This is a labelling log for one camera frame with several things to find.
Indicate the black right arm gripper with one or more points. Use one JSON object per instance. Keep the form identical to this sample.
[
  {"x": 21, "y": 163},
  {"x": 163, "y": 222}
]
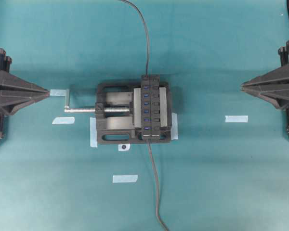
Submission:
[{"x": 277, "y": 76}]

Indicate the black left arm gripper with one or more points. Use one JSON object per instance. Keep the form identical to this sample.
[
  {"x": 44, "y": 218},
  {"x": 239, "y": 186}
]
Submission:
[{"x": 11, "y": 102}]

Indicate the black multiport USB hub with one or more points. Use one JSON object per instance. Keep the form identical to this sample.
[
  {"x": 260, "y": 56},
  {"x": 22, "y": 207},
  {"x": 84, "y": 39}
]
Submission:
[{"x": 150, "y": 107}]

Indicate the blue tape strip left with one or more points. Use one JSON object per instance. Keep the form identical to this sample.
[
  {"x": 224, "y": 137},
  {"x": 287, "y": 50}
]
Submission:
[{"x": 63, "y": 120}]

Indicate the blue tape strip right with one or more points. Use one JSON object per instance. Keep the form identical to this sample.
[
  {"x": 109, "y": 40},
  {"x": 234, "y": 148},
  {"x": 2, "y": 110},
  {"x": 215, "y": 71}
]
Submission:
[{"x": 236, "y": 119}]

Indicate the blue tape on vise left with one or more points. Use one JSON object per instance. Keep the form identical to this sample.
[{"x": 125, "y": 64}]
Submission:
[{"x": 93, "y": 133}]

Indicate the blue tape on vise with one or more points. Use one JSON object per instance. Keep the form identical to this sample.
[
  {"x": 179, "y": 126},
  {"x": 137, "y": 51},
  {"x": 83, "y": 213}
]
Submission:
[
  {"x": 174, "y": 128},
  {"x": 93, "y": 133}
]

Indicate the black bench vise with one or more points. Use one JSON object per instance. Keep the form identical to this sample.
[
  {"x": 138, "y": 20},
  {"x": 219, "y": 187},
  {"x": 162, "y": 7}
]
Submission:
[{"x": 117, "y": 128}]

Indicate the blue tape on vise right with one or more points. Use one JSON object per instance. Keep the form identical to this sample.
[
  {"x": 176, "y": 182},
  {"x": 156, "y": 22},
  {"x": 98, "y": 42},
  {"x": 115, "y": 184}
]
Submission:
[{"x": 174, "y": 128}]

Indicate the white sticker with black dot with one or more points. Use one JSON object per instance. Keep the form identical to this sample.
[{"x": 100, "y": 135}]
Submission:
[{"x": 123, "y": 147}]

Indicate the blue tape strip bottom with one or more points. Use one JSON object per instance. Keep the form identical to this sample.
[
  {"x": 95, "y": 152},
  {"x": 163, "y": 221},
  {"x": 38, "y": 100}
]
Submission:
[{"x": 125, "y": 178}]

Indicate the blue tape strip near handle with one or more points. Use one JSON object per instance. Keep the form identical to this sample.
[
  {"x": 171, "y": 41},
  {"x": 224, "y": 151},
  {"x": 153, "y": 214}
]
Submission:
[{"x": 57, "y": 92}]

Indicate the silver vise crank handle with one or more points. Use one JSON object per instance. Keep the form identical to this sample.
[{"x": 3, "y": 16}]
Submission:
[{"x": 68, "y": 109}]

